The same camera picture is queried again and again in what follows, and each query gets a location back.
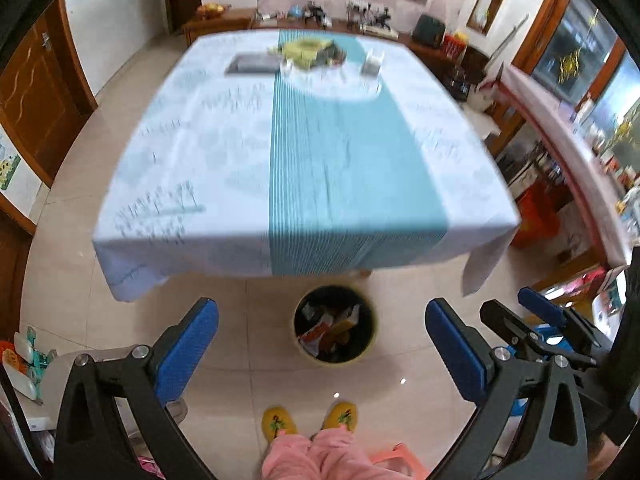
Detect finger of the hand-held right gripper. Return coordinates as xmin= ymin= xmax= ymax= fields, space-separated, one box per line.
xmin=517 ymin=286 xmax=615 ymax=353
xmin=479 ymin=299 xmax=602 ymax=367

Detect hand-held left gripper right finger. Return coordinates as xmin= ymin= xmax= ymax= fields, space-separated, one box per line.
xmin=425 ymin=297 xmax=588 ymax=480

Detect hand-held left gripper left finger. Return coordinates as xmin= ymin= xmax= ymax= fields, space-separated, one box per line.
xmin=52 ymin=297 xmax=221 ymax=480

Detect round trash bin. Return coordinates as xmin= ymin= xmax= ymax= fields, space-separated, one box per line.
xmin=291 ymin=285 xmax=378 ymax=365

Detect orange plastic stool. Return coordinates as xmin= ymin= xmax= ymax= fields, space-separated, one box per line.
xmin=512 ymin=180 xmax=560 ymax=250

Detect person's left yellow slipper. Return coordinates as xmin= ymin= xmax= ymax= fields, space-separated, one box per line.
xmin=262 ymin=406 xmax=299 ymax=444

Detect person's yellow slipper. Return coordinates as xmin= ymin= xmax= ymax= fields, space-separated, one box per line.
xmin=320 ymin=401 xmax=359 ymax=434
xmin=262 ymin=406 xmax=299 ymax=444

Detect pink plastic stool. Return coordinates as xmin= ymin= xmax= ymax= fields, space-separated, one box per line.
xmin=370 ymin=442 xmax=432 ymax=480

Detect person's right yellow slipper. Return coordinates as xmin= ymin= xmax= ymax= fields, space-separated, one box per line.
xmin=320 ymin=401 xmax=359 ymax=434

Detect pink covered counter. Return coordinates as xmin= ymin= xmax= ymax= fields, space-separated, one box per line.
xmin=500 ymin=65 xmax=635 ymax=267

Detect pink pants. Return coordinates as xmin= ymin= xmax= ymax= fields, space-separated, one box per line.
xmin=261 ymin=427 xmax=401 ymax=480

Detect white teal tablecloth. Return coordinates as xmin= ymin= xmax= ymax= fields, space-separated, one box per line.
xmin=92 ymin=30 xmax=522 ymax=303

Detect dark glass kettle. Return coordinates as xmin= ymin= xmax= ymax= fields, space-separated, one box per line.
xmin=449 ymin=65 xmax=472 ymax=97

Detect glass display cabinet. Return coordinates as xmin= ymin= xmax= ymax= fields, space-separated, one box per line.
xmin=530 ymin=0 xmax=640 ymax=221

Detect metal rod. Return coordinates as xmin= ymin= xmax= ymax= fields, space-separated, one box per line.
xmin=487 ymin=15 xmax=529 ymax=77

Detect red yellow box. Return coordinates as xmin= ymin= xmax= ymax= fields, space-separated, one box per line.
xmin=442 ymin=32 xmax=471 ymax=60

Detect white printed box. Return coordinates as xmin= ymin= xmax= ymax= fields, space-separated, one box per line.
xmin=361 ymin=49 xmax=387 ymax=80

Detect brown wooden door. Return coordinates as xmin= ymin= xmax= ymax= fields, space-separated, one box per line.
xmin=0 ymin=0 xmax=98 ymax=186

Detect grey printed box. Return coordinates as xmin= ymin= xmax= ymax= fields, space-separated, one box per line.
xmin=225 ymin=52 xmax=282 ymax=77

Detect dark green case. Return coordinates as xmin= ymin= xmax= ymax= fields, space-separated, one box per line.
xmin=412 ymin=14 xmax=447 ymax=49

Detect green yellow packet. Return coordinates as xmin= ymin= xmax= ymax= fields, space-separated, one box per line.
xmin=267 ymin=36 xmax=348 ymax=72

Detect black model toy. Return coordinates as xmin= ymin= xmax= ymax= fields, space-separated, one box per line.
xmin=304 ymin=2 xmax=334 ymax=29
xmin=346 ymin=0 xmax=392 ymax=30

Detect children's wall drawing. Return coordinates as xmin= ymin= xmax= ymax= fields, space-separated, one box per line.
xmin=0 ymin=135 xmax=23 ymax=192

